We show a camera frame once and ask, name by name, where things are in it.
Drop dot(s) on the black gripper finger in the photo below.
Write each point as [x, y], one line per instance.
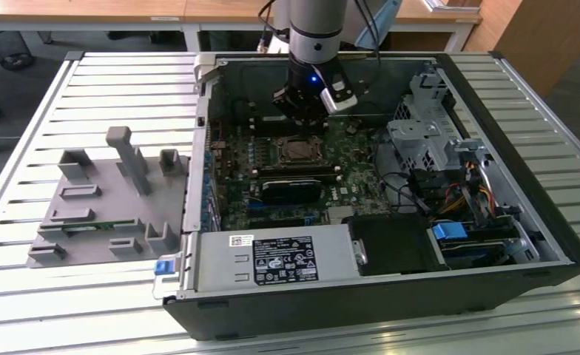
[319, 112]
[287, 101]

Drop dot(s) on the silver CPU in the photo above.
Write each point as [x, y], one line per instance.
[300, 151]

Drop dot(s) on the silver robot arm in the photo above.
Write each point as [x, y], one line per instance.
[315, 29]

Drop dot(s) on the black RAM slot bank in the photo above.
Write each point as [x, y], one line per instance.
[265, 127]
[295, 173]

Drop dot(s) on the CPU socket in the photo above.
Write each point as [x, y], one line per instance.
[289, 162]

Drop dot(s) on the metal drive cage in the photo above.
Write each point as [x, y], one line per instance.
[414, 137]

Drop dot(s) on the green motherboard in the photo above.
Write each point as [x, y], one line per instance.
[364, 185]

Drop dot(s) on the black graphics card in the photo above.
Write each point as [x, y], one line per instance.
[289, 190]

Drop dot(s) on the silver chipset heatsink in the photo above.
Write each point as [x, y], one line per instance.
[341, 212]

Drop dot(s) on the white paper stack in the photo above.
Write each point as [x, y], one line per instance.
[438, 4]

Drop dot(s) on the black drive bay box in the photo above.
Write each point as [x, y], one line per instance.
[394, 244]

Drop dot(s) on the blue disk carrier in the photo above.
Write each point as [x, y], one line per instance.
[448, 232]

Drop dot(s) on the silver power supply unit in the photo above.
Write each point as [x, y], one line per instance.
[220, 259]

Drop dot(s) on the grey parts rack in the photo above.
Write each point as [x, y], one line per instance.
[112, 207]

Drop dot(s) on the wooden desk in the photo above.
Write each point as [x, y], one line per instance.
[97, 9]

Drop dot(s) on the wooden cabinet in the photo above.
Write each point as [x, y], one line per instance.
[542, 37]

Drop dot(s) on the green RAM stick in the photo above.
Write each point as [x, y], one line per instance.
[104, 224]

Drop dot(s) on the blue case latch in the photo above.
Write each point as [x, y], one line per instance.
[164, 268]

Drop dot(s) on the black and grey PC case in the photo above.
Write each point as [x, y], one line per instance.
[319, 314]

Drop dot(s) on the black mesh waste basket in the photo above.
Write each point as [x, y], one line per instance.
[8, 48]

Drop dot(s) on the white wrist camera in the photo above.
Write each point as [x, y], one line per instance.
[336, 103]

